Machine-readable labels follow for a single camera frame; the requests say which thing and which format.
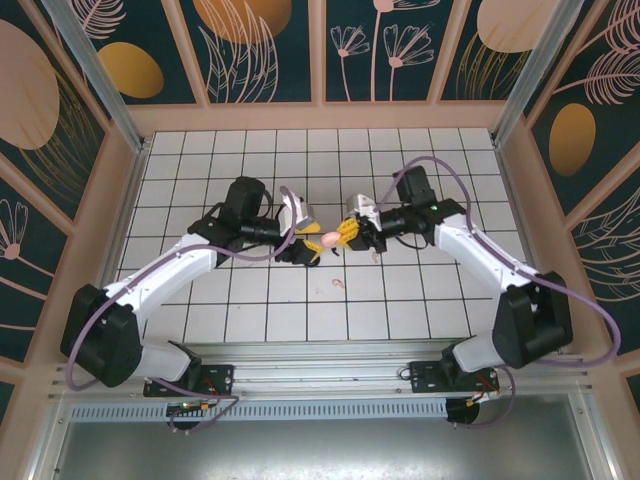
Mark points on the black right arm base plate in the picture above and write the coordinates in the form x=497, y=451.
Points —
x=425, y=377

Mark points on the grey metal sheet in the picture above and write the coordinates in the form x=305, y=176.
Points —
x=320, y=450

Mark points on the aluminium corner post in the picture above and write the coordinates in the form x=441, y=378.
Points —
x=532, y=75
x=100, y=75

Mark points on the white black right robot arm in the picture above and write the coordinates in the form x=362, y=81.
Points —
x=475, y=255

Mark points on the long aluminium mounting rail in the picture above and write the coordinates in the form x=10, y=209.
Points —
x=320, y=372

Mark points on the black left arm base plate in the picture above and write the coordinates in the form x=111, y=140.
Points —
x=220, y=375

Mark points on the pink earbud charging case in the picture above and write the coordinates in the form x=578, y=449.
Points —
x=330, y=240

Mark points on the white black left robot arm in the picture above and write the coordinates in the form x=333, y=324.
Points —
x=170, y=272

